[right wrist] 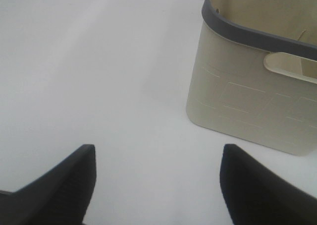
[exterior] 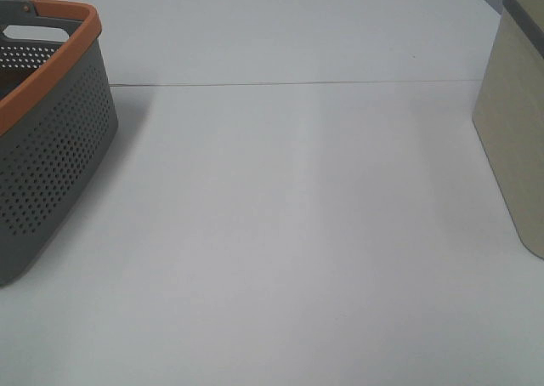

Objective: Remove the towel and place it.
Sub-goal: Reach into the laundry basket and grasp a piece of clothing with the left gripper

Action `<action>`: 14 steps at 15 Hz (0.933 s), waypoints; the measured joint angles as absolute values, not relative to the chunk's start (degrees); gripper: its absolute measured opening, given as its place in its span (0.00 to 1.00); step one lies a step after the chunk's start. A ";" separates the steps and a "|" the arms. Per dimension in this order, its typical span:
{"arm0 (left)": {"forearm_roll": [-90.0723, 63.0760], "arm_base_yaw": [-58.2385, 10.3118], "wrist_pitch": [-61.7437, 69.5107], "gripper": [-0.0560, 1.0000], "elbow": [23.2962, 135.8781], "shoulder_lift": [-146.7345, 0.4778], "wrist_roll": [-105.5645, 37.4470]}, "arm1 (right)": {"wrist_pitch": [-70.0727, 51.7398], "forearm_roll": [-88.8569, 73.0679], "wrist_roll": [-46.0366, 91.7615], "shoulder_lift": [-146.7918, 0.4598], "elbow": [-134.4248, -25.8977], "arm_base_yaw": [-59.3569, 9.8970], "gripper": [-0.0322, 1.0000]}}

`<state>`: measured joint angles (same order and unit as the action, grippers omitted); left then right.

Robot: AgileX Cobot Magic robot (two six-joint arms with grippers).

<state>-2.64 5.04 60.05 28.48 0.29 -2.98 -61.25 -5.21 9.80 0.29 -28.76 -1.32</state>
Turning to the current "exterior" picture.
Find beige bin grey rim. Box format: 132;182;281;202
473;0;543;257

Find grey perforated basket orange rim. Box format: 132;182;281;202
1;0;118;286

